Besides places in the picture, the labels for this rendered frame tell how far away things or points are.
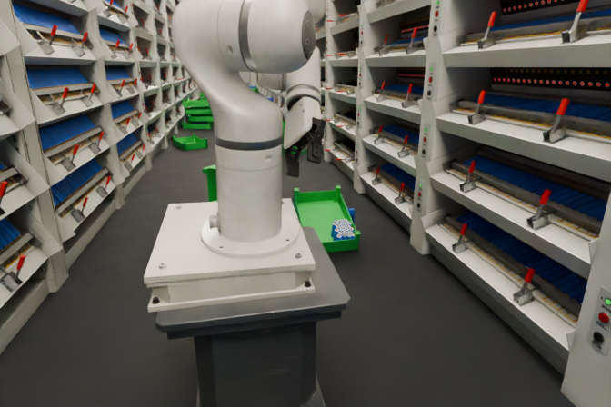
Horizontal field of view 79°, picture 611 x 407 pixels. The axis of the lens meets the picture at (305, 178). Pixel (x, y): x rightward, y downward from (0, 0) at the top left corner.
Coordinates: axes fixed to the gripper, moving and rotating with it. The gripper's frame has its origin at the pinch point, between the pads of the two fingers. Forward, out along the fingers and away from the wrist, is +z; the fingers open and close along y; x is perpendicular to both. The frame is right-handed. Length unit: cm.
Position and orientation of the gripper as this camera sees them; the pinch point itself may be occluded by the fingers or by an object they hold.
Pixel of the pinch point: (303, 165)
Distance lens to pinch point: 82.3
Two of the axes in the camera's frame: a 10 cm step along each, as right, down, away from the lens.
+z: 0.0, 9.2, -3.8
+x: 8.6, 2.0, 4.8
